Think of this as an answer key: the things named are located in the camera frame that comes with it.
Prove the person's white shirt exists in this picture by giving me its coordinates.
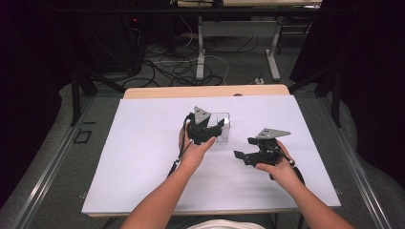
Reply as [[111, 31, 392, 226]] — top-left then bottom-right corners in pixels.
[[185, 219, 267, 229]]

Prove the tangle of black floor cables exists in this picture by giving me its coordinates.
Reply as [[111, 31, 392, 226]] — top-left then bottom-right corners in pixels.
[[121, 34, 225, 89]]

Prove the metal rail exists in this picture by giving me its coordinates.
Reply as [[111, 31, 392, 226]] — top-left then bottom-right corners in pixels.
[[11, 96, 96, 229], [323, 94, 394, 229]]

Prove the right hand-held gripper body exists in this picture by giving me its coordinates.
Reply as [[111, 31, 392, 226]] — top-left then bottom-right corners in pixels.
[[246, 127, 292, 167]]

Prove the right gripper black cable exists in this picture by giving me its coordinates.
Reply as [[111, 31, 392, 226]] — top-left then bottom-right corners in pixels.
[[268, 144, 307, 187]]

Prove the white-legged desk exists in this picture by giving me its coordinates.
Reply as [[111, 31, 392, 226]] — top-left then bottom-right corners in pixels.
[[176, 0, 323, 82]]

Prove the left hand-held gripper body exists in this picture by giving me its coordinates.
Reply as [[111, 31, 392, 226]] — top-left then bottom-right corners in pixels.
[[185, 106, 218, 146]]

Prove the clear plastic box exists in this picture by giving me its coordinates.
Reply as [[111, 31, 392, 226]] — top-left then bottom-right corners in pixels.
[[209, 112, 231, 143]]

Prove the person's left hand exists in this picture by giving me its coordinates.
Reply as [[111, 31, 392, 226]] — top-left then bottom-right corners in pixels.
[[178, 124, 218, 175]]

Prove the black computer tower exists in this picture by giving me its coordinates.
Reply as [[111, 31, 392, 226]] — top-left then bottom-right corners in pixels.
[[94, 12, 145, 74]]

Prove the dark curtain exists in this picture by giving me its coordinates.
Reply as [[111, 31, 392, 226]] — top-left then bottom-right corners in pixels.
[[288, 0, 405, 189], [0, 0, 75, 209]]

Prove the thin white hanging cable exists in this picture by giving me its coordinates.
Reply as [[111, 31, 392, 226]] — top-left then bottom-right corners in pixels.
[[179, 15, 195, 50]]

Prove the person's right hand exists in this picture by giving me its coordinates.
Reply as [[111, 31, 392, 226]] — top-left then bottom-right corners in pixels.
[[255, 138, 304, 194]]

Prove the black metal stand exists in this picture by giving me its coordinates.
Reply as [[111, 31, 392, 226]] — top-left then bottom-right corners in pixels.
[[288, 66, 344, 129], [70, 62, 127, 127]]

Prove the white floor cable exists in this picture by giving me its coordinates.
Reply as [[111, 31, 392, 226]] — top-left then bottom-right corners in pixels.
[[160, 54, 231, 86]]

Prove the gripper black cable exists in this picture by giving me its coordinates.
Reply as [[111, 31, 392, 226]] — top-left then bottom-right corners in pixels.
[[166, 114, 196, 178], [268, 144, 307, 187]]

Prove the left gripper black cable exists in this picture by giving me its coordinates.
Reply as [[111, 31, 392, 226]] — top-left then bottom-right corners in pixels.
[[166, 114, 196, 178]]

